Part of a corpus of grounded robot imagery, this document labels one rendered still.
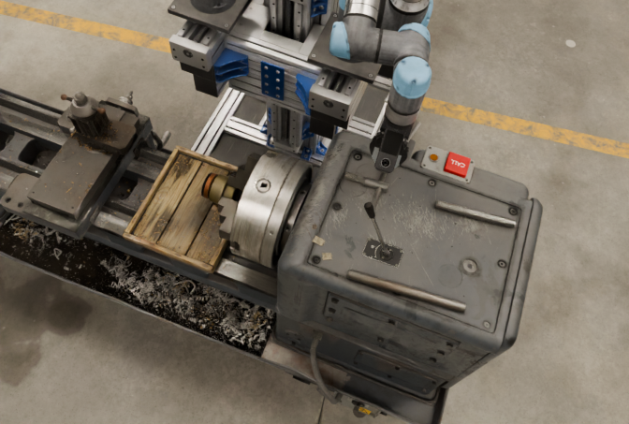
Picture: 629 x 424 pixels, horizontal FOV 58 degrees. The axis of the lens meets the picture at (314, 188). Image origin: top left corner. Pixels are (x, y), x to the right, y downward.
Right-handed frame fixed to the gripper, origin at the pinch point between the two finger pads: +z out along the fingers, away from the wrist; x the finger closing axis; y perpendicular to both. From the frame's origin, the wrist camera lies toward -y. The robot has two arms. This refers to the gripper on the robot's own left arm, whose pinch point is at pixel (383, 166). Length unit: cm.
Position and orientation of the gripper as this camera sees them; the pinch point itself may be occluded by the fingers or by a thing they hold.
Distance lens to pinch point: 147.8
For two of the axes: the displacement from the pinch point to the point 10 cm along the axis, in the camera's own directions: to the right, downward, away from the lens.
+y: 3.5, -8.1, 4.7
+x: -9.3, -3.4, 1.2
